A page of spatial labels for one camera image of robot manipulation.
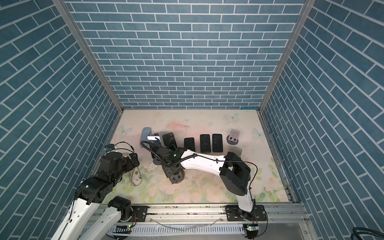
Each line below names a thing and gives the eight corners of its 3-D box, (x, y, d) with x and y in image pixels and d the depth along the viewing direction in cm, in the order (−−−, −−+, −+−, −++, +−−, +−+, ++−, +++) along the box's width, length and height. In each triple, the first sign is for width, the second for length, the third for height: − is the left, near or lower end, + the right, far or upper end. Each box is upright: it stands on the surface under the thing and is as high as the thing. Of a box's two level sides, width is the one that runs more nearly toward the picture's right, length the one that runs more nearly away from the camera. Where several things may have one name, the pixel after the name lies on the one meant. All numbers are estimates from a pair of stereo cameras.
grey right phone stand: (225, 143, 103) (227, 137, 97) (227, 134, 108) (228, 128, 102) (236, 145, 102) (238, 139, 96) (237, 137, 106) (239, 130, 101)
